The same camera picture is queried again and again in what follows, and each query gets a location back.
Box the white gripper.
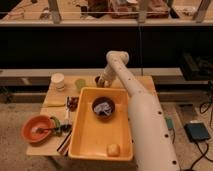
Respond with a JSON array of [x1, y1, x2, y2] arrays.
[[97, 65, 116, 88]]

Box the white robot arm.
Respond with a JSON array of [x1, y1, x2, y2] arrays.
[[97, 51, 181, 171]]

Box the dark brown bowl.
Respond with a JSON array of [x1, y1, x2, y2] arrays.
[[92, 97, 115, 121]]

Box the crumpled grey cloth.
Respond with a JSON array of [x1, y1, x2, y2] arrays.
[[94, 102, 112, 116]]

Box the white plastic fork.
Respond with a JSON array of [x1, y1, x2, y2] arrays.
[[65, 96, 70, 127]]

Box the white paper cup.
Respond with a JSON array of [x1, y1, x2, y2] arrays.
[[51, 73, 65, 91]]

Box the wooden table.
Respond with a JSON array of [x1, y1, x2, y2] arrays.
[[26, 76, 156, 156]]

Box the yellow plastic tub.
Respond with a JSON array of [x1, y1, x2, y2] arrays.
[[68, 87, 133, 161]]

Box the green vegetable toy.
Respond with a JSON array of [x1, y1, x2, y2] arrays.
[[50, 116, 62, 136]]

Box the yellow sponge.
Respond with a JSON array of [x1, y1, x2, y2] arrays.
[[43, 101, 65, 108]]

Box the yellow bread roll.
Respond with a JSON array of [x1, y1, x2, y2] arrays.
[[107, 144, 120, 157]]

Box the teal sponge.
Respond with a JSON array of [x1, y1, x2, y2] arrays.
[[165, 117, 174, 130]]

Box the brown chopsticks pair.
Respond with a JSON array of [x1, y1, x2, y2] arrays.
[[57, 133, 72, 156]]

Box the dark spoon in bowl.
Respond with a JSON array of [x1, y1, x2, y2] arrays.
[[36, 128, 56, 133]]

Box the orange bowl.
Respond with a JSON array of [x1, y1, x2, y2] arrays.
[[21, 115, 54, 144]]

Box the black foot pedal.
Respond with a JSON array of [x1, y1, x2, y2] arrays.
[[184, 123, 211, 142]]

